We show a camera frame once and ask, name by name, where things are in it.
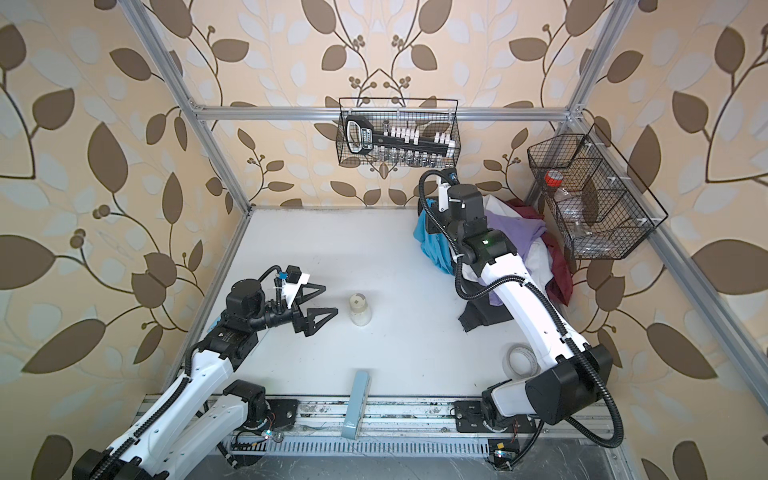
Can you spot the white cloth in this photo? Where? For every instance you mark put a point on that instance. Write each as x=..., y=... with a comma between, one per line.
x=534, y=252

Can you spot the black tool with white bits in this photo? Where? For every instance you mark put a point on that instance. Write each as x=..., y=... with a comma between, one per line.
x=361, y=137

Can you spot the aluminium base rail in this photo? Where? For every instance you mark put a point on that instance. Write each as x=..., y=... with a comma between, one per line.
x=399, y=427

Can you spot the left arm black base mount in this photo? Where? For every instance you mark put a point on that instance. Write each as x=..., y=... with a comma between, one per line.
x=282, y=413

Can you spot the black wire basket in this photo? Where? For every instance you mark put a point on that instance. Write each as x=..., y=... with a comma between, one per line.
x=431, y=116
x=621, y=209

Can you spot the black cloth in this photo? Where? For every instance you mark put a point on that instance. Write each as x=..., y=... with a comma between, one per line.
x=487, y=310

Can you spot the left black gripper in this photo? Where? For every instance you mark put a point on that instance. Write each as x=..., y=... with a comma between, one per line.
x=306, y=325

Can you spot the white tape roll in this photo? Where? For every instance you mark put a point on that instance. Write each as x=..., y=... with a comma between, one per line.
x=520, y=362

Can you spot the turquoise blue cloth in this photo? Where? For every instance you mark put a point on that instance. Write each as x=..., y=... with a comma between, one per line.
x=434, y=246

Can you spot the right black wire basket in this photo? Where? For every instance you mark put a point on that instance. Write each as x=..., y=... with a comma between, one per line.
x=621, y=209

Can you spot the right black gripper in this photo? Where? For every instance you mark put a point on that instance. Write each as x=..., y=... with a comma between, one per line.
x=432, y=224

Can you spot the light blue tissue pack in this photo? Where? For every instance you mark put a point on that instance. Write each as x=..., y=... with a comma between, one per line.
x=356, y=406

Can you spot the dark red cloth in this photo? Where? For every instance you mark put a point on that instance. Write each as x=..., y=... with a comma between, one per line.
x=560, y=286

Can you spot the lavender purple cloth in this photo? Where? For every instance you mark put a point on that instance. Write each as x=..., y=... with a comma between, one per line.
x=516, y=237

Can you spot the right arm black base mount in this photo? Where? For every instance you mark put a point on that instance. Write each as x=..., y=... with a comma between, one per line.
x=469, y=418

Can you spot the clear bottle red cap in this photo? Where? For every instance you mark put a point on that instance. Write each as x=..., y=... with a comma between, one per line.
x=568, y=203

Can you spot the small cream jar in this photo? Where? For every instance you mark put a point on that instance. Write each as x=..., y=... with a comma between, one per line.
x=359, y=310

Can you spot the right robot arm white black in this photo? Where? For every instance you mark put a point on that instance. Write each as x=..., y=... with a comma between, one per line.
x=571, y=383

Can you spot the back black wire basket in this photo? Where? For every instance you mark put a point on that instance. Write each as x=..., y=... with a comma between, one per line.
x=431, y=116

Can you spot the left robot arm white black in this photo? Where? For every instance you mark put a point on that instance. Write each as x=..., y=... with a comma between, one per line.
x=208, y=369

